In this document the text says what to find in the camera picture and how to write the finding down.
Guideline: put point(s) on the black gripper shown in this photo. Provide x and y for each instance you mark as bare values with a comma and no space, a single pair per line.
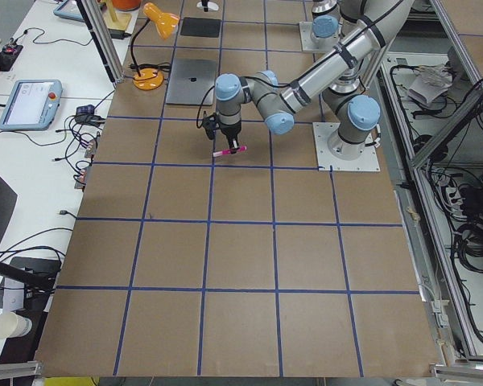
229,131

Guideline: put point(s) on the pink marker pen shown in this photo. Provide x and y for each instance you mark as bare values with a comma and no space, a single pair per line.
220,153

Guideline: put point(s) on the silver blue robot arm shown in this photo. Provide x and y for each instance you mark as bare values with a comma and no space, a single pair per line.
375,24

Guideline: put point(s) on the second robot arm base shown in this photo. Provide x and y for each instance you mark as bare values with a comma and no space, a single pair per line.
323,32

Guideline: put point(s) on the black mousepad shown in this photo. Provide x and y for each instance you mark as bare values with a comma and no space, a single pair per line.
201,27

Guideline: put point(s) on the silver closed laptop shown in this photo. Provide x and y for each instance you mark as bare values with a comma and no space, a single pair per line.
189,81

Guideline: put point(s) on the orange desk lamp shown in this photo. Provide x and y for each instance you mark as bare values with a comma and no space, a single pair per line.
159,25

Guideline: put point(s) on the black usb hub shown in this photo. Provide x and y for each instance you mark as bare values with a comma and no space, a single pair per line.
85,115

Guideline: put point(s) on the black power adapter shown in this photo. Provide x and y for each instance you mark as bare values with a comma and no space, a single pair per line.
118,34

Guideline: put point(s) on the wooden stand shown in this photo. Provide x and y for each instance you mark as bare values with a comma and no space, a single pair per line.
113,19

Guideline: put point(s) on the blue teach pendant tablet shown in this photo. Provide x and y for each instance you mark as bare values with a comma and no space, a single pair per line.
32,105

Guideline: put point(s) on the white power strip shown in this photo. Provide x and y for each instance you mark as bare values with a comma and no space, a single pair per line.
453,200

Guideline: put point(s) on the black red controller device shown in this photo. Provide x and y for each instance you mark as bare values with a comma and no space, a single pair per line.
9,54

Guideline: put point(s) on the white paper cup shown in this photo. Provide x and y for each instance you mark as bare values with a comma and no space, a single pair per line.
13,325

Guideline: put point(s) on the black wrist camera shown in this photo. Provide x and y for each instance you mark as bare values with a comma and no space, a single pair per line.
210,125

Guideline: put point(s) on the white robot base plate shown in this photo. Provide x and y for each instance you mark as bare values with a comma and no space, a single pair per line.
333,154

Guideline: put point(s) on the aluminium frame post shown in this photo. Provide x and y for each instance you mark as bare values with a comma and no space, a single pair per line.
100,35

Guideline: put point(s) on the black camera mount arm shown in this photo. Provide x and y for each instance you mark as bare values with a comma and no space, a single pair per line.
29,279

